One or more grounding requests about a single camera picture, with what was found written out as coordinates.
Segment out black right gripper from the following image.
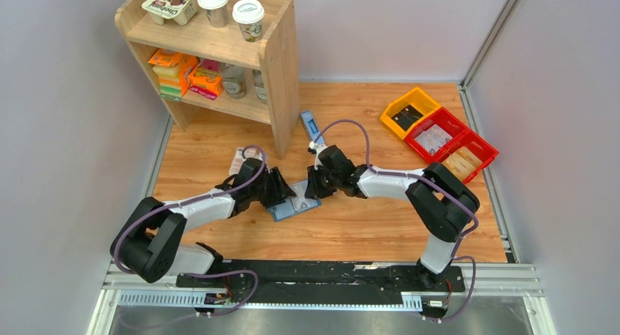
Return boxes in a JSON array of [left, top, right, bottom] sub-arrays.
[[305, 165, 341, 200]]

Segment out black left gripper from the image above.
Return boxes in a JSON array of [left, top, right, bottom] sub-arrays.
[[249, 167, 298, 209]]

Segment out blue leather card holder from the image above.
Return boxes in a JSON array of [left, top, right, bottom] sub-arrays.
[[267, 180, 322, 222]]

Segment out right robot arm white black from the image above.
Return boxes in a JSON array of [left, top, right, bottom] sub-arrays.
[[305, 143, 480, 290]]

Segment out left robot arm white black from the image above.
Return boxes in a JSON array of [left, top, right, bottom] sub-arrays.
[[110, 158, 295, 287]]

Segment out black card in yellow bin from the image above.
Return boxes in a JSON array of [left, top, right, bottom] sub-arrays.
[[391, 105, 423, 131]]

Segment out small pink packet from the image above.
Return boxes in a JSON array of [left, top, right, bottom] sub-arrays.
[[229, 147, 263, 176]]

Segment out blue rectangular box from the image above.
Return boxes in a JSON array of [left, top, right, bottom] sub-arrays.
[[300, 110, 325, 154]]

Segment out yellow plastic bin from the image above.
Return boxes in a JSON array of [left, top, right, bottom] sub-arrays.
[[379, 86, 442, 140]]

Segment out right glass jar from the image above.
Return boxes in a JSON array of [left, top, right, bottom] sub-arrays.
[[252, 69, 267, 104]]

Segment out glass jar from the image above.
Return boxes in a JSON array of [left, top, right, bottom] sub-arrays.
[[219, 62, 246, 99], [252, 69, 267, 104]]

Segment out middle red plastic bin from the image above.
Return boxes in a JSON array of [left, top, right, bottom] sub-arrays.
[[404, 108, 469, 163]]

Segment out red plastic bin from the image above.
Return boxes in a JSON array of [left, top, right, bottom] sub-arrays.
[[404, 108, 469, 163], [440, 130, 499, 184]]

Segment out left glass jar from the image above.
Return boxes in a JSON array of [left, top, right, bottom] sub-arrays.
[[219, 62, 246, 99]]

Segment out orange pink snack bag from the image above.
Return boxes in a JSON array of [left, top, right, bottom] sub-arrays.
[[187, 59, 224, 99]]

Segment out wooden shelf unit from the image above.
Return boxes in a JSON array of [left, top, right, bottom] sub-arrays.
[[115, 0, 300, 159]]

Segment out orange snack box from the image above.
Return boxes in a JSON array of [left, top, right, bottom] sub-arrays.
[[148, 48, 199, 96]]

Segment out stack of coloured sponges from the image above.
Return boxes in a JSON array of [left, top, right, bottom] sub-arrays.
[[152, 64, 182, 97]]

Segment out near red plastic bin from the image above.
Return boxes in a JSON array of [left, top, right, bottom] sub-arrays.
[[440, 130, 499, 184]]

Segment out right white lidded paper cup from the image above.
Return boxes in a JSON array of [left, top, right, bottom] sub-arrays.
[[232, 0, 265, 42]]

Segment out white lidded paper cup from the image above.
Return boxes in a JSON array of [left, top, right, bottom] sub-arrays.
[[232, 0, 265, 42], [197, 0, 229, 28]]

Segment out left white lidded paper cup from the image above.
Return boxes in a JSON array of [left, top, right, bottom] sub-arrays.
[[197, 0, 229, 28]]

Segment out chocolate pudding cup pack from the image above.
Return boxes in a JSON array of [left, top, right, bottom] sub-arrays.
[[141, 0, 197, 26]]

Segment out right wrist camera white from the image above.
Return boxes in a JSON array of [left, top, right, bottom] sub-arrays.
[[308, 141, 328, 170]]

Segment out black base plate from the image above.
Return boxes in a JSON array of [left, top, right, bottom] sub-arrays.
[[175, 258, 466, 305]]

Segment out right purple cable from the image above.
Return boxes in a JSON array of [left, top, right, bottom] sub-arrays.
[[309, 118, 480, 323]]

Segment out purple cable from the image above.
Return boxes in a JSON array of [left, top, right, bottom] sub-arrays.
[[110, 145, 268, 317], [309, 118, 480, 323]]

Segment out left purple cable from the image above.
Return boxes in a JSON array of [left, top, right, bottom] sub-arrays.
[[110, 145, 268, 317]]

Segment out aluminium rail frame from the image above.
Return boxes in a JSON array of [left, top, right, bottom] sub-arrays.
[[88, 260, 556, 334]]

